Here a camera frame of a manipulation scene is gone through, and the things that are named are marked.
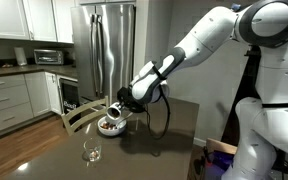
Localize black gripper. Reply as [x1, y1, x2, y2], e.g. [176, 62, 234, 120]
[116, 86, 147, 114]

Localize white bowl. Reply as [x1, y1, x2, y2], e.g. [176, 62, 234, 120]
[97, 116, 129, 138]

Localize metal spoon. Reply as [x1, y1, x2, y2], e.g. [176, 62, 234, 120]
[116, 111, 134, 130]

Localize brown mixed nuts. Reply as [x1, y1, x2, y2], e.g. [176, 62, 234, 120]
[99, 121, 118, 132]

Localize clear glass tumbler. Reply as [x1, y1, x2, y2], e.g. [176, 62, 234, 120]
[82, 137, 103, 163]

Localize black under-counter wine cooler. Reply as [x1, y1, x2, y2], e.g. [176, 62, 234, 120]
[57, 75, 82, 125]

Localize stainless steel refrigerator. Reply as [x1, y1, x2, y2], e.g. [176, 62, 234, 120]
[70, 3, 136, 109]

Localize cream wooden chair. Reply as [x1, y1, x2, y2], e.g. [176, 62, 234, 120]
[60, 95, 111, 137]

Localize white base cabinet doors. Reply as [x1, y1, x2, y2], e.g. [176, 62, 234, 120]
[24, 71, 64, 118]

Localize silver toaster oven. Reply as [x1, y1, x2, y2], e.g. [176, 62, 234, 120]
[33, 48, 65, 66]

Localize light wooden base board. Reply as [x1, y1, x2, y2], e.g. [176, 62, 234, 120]
[205, 137, 239, 156]

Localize black clamp with orange grip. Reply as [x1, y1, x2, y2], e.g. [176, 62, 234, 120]
[202, 146, 215, 169]

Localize dark kitchen countertop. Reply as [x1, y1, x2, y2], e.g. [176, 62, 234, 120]
[0, 64, 79, 80]

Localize white paper towel roll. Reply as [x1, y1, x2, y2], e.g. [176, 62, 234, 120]
[13, 46, 29, 67]

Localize white drawer cabinet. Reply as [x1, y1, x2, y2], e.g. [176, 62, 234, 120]
[0, 73, 35, 138]

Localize black shelf rack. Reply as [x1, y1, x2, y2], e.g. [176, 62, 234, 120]
[221, 44, 262, 147]

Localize white upper kitchen cabinets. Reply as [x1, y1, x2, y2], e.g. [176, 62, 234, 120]
[0, 0, 76, 45]

